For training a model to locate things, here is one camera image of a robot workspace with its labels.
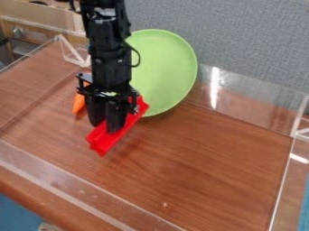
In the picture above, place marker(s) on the clear acrylic tray wall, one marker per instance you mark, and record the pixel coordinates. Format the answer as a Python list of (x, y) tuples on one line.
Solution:
[(201, 168)]

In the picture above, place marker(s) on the cardboard box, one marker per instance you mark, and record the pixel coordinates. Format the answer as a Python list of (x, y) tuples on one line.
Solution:
[(42, 12)]

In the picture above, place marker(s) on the orange toy carrot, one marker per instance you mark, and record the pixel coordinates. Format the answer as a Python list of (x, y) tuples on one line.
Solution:
[(78, 103)]

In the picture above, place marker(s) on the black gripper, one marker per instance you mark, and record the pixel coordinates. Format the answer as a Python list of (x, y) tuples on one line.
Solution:
[(109, 95)]

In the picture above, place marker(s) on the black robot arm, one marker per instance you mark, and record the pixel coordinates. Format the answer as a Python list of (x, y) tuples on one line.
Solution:
[(108, 26)]

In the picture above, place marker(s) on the red star-shaped block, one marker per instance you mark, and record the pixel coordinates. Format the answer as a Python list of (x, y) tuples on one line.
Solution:
[(101, 140)]

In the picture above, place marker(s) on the green round plate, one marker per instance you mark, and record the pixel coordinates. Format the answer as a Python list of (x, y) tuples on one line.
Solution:
[(167, 74)]

